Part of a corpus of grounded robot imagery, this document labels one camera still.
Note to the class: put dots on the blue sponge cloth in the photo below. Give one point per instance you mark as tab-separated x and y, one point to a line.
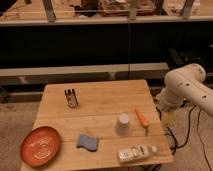
87	142

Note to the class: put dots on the wooden table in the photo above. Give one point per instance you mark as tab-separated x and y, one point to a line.
99	104

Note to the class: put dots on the orange ceramic plate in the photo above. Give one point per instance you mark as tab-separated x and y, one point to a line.
40	146

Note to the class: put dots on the orange carrot toy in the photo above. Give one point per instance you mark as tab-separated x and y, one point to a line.
142	119

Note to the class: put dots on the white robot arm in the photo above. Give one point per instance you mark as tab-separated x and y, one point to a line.
186	83

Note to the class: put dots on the white plastic bottle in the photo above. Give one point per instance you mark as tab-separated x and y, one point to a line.
136	153

